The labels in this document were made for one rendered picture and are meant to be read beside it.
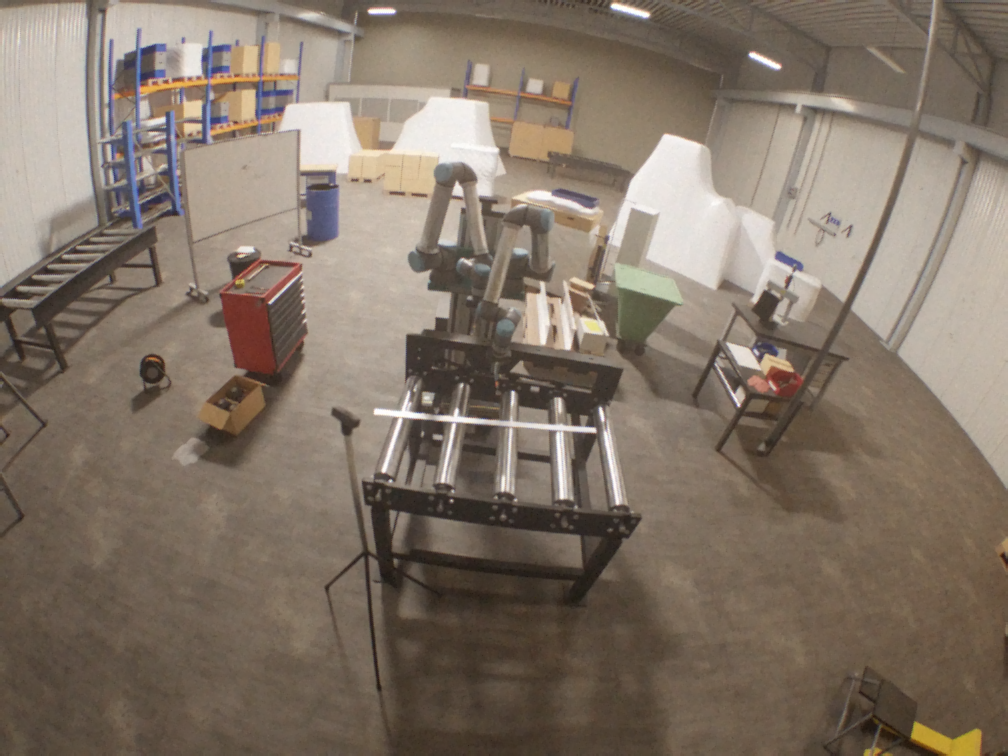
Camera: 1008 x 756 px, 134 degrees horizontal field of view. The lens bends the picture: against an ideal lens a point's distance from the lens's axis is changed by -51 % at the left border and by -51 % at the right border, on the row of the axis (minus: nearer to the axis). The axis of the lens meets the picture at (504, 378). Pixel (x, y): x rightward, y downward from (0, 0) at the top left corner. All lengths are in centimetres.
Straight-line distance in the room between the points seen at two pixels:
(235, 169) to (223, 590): 488
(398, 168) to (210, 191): 554
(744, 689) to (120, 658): 389
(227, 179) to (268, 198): 78
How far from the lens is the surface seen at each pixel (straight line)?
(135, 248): 660
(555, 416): 253
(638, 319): 498
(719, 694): 310
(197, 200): 590
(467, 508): 204
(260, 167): 633
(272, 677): 270
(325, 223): 746
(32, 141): 1119
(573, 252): 564
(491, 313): 230
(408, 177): 1042
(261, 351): 395
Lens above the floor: 252
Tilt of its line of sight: 36 degrees down
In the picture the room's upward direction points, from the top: 11 degrees clockwise
